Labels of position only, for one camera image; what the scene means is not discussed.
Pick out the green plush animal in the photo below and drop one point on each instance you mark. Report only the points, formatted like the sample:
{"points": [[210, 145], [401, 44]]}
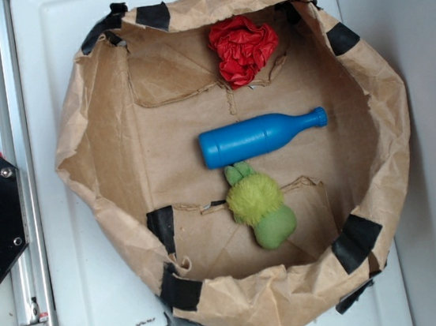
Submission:
{"points": [[257, 201]]}

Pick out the blue plastic bottle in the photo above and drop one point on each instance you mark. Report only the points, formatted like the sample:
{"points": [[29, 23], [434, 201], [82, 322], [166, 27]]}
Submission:
{"points": [[256, 136]]}

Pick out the brown paper bag bin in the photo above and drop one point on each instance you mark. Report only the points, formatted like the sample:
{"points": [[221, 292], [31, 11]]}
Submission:
{"points": [[145, 87]]}

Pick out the crumpled red paper ball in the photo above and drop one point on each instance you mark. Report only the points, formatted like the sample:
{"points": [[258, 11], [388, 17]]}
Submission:
{"points": [[243, 47]]}

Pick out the aluminium rail frame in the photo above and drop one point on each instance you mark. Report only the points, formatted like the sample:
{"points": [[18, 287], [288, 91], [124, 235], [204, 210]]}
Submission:
{"points": [[30, 278]]}

